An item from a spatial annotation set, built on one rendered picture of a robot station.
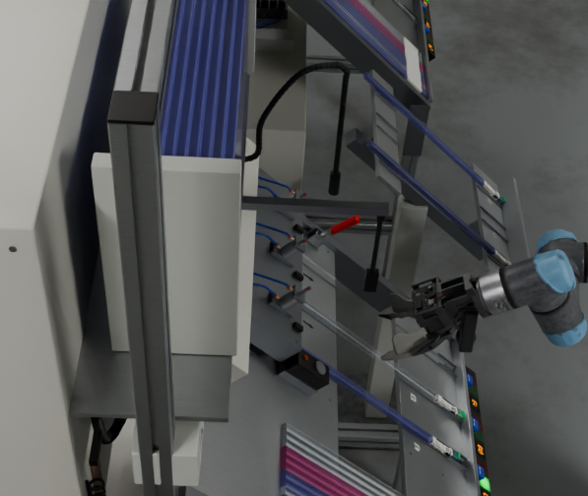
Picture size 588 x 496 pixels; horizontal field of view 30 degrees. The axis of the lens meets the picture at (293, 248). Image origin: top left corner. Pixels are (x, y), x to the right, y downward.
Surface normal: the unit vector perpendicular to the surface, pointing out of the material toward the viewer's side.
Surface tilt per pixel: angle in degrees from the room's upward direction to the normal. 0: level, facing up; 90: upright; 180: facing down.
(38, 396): 90
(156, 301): 90
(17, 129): 0
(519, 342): 0
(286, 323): 44
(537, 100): 0
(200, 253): 90
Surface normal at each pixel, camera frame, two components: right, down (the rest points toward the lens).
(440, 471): 0.73, -0.46
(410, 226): -0.01, 0.73
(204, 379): 0.05, -0.69
